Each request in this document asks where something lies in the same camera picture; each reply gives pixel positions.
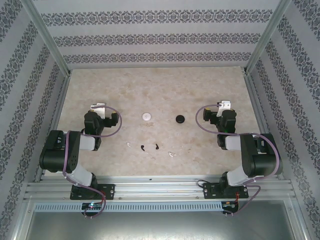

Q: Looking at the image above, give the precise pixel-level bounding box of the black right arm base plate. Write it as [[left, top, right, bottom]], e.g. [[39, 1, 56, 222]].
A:
[[202, 182, 250, 200]]

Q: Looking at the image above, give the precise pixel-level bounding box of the aluminium frame post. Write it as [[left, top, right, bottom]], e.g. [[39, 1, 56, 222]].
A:
[[243, 0, 293, 75], [23, 0, 72, 76]]

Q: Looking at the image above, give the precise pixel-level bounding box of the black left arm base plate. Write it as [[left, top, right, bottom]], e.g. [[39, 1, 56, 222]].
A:
[[69, 183, 116, 201]]

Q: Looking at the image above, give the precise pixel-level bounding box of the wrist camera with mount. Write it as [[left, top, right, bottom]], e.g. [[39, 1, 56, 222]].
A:
[[216, 99, 232, 118], [90, 101, 107, 120]]

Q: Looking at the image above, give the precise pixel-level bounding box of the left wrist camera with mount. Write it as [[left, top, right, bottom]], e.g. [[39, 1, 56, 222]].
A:
[[90, 101, 107, 120]]

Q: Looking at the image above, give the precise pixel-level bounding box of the aluminium mounting rail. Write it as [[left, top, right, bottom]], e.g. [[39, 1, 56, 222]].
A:
[[24, 174, 293, 201]]

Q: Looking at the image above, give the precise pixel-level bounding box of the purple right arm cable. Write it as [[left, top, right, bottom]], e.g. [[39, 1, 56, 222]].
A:
[[196, 104, 280, 217]]

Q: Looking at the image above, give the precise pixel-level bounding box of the grey metal tray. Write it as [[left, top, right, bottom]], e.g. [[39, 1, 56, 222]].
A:
[[7, 197, 316, 240]]

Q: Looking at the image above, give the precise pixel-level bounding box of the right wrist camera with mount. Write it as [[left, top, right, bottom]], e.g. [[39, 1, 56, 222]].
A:
[[216, 99, 232, 118]]

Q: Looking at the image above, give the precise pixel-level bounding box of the slotted grey cable duct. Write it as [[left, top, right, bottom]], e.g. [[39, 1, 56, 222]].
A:
[[33, 201, 223, 213]]

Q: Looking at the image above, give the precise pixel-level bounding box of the aluminium side rail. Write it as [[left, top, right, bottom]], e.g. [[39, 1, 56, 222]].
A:
[[243, 72, 283, 180], [33, 72, 72, 182]]

